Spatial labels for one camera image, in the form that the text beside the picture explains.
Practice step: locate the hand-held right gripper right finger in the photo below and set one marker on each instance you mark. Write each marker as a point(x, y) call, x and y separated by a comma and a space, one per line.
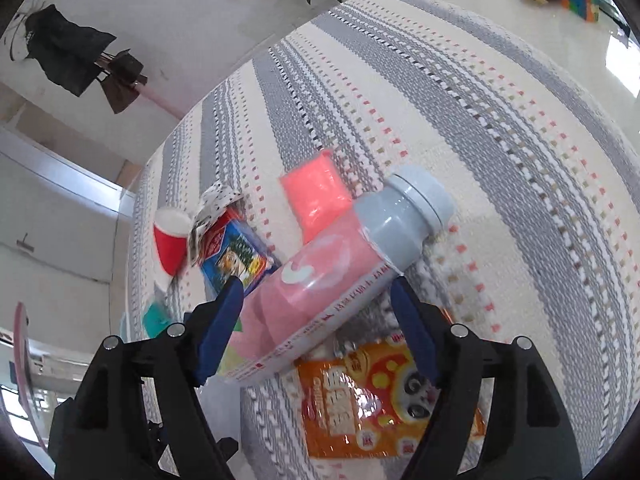
point(415, 330)

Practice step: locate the brown handbag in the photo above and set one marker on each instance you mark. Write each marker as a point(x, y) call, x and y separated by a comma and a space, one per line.
point(120, 97)

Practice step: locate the red paper cup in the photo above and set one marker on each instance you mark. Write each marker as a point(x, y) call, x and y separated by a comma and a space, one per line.
point(170, 250)

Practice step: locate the pink bottle with grey cap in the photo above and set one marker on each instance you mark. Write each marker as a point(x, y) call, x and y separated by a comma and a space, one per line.
point(320, 280)

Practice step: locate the orange panda snack packet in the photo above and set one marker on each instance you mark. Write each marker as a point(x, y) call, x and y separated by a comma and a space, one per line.
point(360, 400)

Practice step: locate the pink plastic packet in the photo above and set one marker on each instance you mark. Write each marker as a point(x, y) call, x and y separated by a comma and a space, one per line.
point(312, 190)

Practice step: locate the black coat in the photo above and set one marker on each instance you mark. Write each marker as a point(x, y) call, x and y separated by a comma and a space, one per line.
point(62, 50)

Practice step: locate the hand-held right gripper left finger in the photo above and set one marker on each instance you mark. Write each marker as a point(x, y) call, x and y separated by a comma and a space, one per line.
point(225, 325)

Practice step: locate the pink coat rack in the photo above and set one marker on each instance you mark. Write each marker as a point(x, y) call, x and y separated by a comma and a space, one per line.
point(162, 103)

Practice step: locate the black dotted white wrapper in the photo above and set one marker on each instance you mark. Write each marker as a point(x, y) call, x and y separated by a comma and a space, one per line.
point(212, 205)

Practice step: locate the white door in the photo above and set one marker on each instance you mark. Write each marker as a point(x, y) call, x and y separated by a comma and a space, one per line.
point(50, 210)

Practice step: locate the colourful block toy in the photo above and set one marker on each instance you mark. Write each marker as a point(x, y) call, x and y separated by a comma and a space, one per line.
point(580, 0)

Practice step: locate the grey striped woven table cloth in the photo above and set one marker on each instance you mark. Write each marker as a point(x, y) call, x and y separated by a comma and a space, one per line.
point(450, 110)

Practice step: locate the black handbag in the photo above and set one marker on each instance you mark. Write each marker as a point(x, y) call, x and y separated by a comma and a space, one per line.
point(127, 65)

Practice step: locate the blue snack packet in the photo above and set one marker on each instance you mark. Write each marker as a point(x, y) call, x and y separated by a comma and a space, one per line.
point(235, 250)

